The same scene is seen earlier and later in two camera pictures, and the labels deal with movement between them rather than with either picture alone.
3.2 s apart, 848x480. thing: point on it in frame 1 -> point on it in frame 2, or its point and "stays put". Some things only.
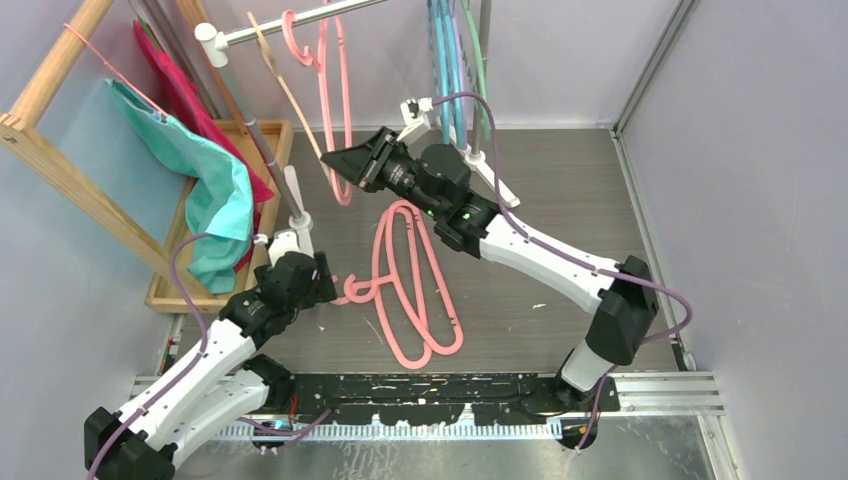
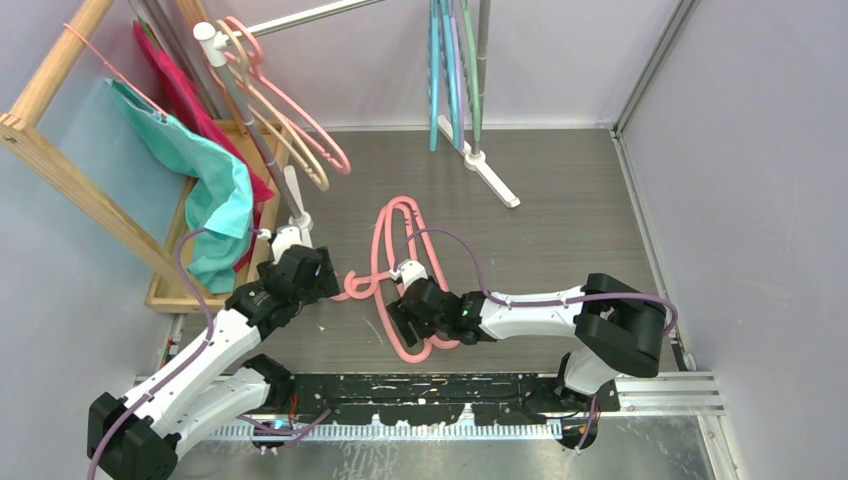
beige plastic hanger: (275, 72) -> (272, 117)
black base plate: (446, 398) stays put
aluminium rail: (664, 393) stays put
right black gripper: (364, 164) -> (403, 315)
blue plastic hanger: (453, 71) stays put
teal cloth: (219, 202) stays put
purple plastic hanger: (461, 84) stays put
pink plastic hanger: (308, 59) -> (246, 76)
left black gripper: (319, 289) stays put
